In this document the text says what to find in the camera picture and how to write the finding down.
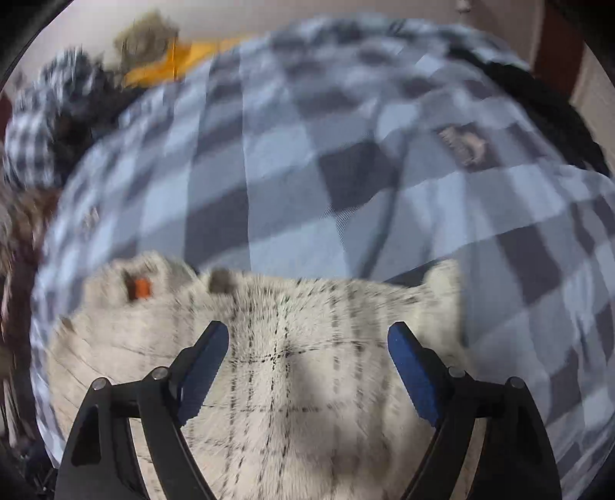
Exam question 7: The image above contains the black garment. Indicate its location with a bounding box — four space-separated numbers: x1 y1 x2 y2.
452 43 615 180

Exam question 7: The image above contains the brown wooden door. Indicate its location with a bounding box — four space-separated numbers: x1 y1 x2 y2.
533 0 585 93

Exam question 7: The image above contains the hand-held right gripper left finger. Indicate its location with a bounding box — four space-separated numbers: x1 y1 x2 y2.
54 320 230 500

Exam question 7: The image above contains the beige box fan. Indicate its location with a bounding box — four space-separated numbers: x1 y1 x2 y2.
114 13 181 73

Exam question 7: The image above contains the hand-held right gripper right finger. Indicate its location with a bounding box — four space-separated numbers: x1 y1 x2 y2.
387 321 563 500

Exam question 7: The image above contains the yellow cloth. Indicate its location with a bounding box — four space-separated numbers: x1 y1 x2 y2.
122 36 251 90

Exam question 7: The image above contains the crumpled checkered duvet pile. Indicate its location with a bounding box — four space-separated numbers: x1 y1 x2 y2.
5 48 104 190

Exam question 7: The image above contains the blue grey checkered blanket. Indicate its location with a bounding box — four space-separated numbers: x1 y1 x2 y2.
29 17 615 500

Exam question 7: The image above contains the cream plaid fleece jacket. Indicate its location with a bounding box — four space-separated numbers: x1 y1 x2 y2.
45 250 486 500

